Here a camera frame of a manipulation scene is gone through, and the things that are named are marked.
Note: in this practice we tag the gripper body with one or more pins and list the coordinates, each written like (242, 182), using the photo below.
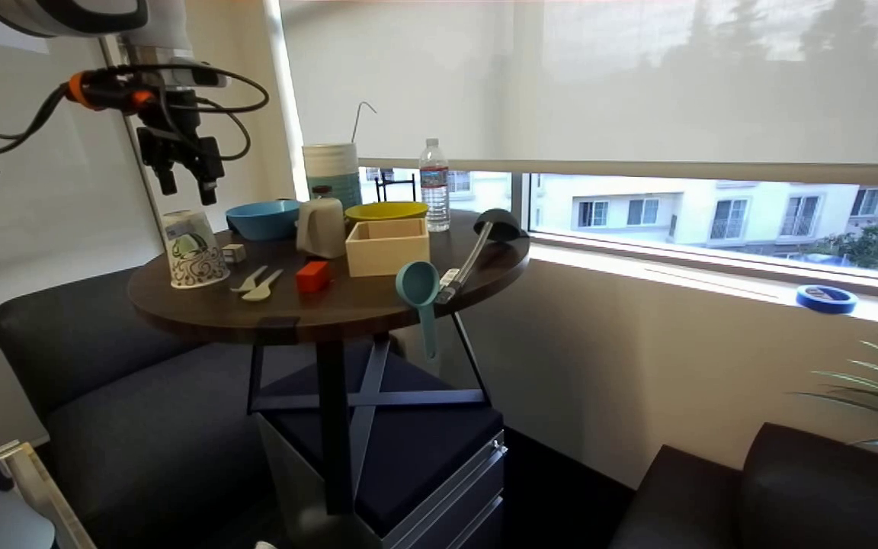
(180, 145)

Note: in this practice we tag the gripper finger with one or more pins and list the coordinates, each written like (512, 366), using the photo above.
(207, 191)
(165, 181)

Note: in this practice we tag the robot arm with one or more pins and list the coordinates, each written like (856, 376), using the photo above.
(65, 14)

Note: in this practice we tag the patterned paper cup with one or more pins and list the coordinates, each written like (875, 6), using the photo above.
(193, 255)

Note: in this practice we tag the blue bowl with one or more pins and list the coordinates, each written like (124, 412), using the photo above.
(262, 219)

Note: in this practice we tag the small white cube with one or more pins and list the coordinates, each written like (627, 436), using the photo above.
(234, 254)

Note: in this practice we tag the wooden fork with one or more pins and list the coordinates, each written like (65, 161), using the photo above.
(247, 280)

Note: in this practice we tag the wooden spoon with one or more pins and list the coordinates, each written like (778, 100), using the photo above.
(260, 290)

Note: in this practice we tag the white mug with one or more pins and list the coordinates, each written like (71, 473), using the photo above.
(322, 229)

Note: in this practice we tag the white and teal canister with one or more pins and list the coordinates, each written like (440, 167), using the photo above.
(331, 164)

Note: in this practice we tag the orange block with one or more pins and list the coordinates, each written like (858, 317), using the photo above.
(312, 277)

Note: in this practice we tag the yellow bowl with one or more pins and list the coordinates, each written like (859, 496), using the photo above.
(386, 211)

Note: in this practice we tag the black metal rack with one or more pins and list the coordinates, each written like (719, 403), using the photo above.
(395, 183)

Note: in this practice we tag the open wooden box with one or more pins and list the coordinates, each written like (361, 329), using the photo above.
(386, 253)

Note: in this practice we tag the clear plastic water bottle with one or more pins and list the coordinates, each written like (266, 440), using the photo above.
(434, 191)

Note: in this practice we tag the teal ladle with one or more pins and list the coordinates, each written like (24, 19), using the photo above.
(417, 286)

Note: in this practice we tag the dark sofa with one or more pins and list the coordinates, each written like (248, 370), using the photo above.
(142, 427)

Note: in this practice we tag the black ladle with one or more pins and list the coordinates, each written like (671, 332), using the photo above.
(501, 223)

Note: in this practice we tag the filing cabinet with cushion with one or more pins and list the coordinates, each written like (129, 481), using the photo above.
(416, 450)

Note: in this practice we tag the white roller blind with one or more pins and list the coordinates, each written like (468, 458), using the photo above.
(607, 84)

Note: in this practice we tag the window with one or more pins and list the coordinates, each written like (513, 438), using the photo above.
(713, 217)

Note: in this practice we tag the roll of blue tape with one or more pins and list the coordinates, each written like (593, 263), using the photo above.
(825, 300)

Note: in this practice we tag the dark armchair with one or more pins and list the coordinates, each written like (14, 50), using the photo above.
(789, 496)

